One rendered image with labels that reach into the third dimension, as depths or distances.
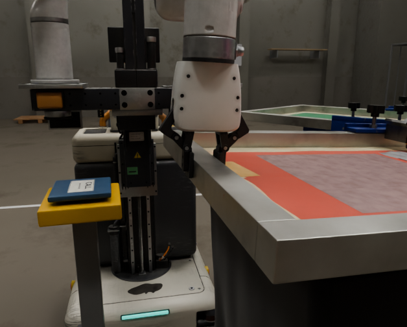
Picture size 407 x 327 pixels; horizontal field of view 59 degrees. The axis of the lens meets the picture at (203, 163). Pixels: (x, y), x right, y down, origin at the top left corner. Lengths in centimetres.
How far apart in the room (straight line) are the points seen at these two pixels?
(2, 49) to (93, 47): 226
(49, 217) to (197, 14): 38
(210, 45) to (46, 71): 63
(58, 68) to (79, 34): 965
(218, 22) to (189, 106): 12
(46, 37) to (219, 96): 63
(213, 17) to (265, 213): 28
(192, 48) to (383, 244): 34
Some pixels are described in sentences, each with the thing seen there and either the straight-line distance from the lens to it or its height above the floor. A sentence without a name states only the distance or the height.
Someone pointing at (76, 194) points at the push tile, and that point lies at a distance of 63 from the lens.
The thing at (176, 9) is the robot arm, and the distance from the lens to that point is 60.
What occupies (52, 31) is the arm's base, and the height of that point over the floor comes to 127.
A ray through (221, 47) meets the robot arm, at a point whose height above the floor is 120.
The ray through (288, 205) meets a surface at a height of 100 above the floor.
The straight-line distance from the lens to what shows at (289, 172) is 64.
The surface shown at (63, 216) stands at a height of 94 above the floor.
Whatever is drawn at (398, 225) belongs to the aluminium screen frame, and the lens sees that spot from 36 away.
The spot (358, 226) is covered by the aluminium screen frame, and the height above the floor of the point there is 103.
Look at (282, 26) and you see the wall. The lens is 1161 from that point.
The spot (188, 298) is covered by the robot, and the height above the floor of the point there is 28.
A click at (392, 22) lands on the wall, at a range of 1219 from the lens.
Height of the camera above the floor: 116
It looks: 14 degrees down
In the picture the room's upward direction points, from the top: straight up
